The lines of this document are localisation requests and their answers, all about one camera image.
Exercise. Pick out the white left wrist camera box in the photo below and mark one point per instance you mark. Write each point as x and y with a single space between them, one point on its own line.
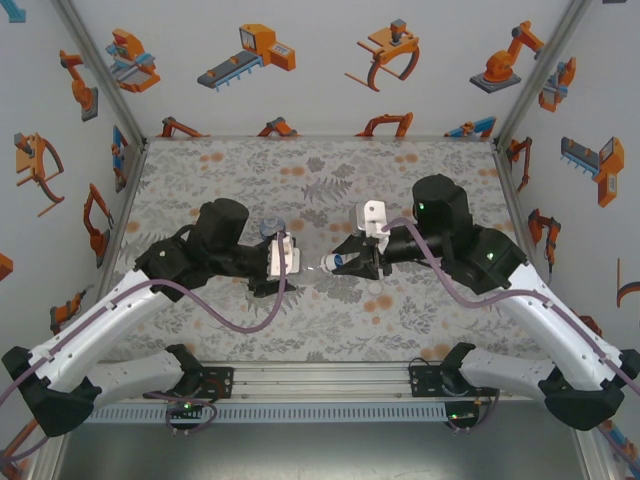
282 260

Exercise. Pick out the small circuit board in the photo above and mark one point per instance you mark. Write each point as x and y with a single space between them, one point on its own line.
186 406
462 415

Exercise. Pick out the wide aluminium frame rail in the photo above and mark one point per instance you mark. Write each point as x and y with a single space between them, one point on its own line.
320 380

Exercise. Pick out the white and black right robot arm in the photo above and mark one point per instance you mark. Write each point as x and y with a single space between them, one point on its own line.
550 325

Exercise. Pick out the white bottle cap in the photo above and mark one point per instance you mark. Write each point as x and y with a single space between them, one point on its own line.
374 288
332 262

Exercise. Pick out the blue label plastic bottle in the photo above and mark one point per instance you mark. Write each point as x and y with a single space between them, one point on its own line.
270 227

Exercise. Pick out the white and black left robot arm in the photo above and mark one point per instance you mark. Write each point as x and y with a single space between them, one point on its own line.
100 320

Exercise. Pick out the aluminium table side rail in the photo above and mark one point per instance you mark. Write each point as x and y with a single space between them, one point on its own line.
510 200
127 190

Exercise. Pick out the thin aluminium table rail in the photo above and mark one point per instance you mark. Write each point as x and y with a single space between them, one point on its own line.
320 137

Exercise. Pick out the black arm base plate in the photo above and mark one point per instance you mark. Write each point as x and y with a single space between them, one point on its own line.
425 382
222 382

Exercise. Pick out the slanted aluminium frame post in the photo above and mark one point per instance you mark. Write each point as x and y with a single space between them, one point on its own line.
100 70
542 70

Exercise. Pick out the floral patterned tablecloth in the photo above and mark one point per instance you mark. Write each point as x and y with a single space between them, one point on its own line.
320 325

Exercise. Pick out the aluminium frame leg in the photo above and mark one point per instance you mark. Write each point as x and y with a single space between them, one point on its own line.
592 450
47 460

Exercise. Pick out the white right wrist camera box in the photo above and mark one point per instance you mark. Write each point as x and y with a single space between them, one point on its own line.
372 215

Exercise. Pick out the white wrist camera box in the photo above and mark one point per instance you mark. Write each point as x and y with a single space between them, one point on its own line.
282 260
372 215

